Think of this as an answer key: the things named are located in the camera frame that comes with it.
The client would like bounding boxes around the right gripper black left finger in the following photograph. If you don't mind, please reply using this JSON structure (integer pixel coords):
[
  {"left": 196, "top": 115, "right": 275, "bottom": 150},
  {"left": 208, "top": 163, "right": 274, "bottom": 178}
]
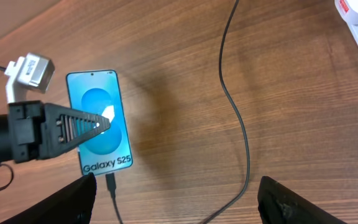
[{"left": 1, "top": 173, "right": 97, "bottom": 224}]

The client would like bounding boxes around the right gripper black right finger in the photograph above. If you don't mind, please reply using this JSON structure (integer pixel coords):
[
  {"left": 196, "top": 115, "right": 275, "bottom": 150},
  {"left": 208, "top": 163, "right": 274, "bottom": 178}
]
[{"left": 257, "top": 176, "right": 346, "bottom": 224}]

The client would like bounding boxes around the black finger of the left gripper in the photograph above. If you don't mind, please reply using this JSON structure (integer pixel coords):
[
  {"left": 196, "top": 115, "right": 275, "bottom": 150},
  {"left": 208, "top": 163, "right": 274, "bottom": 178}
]
[{"left": 39, "top": 103, "right": 111, "bottom": 159}]

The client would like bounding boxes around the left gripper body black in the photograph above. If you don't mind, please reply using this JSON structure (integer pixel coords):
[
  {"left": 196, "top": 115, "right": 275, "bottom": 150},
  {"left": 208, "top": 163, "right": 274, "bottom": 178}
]
[{"left": 8, "top": 101, "right": 45, "bottom": 163}]

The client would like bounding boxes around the black charger cable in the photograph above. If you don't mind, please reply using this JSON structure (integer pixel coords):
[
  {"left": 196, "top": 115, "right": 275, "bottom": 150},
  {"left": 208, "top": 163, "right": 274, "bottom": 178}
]
[{"left": 105, "top": 0, "right": 250, "bottom": 224}]

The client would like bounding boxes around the blue Galaxy S25 smartphone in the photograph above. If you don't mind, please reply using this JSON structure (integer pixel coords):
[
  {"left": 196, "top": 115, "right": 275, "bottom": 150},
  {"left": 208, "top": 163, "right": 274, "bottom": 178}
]
[{"left": 66, "top": 70, "right": 133, "bottom": 175}]

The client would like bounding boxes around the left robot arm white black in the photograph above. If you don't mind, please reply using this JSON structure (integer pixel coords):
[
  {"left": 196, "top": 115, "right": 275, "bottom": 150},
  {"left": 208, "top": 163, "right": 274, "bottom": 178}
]
[{"left": 0, "top": 101, "right": 111, "bottom": 163}]

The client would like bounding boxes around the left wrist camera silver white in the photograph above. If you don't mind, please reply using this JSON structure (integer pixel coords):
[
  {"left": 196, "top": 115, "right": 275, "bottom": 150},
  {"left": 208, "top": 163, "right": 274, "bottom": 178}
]
[{"left": 4, "top": 53, "right": 55, "bottom": 104}]

